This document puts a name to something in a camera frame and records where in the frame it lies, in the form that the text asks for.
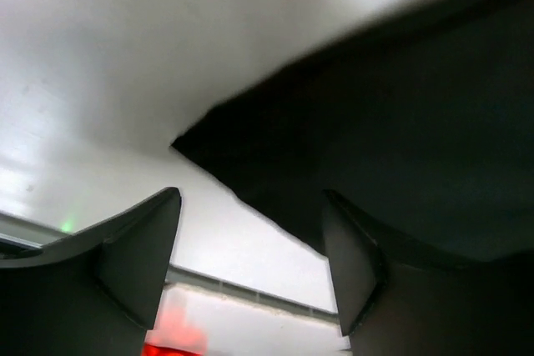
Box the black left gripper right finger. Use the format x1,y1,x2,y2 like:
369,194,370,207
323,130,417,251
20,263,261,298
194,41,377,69
322,191,533,355

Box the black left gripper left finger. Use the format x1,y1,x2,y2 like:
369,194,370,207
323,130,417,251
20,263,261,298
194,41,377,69
1,188,181,355

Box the black shorts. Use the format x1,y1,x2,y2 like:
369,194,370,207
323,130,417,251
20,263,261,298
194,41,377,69
173,0,533,260

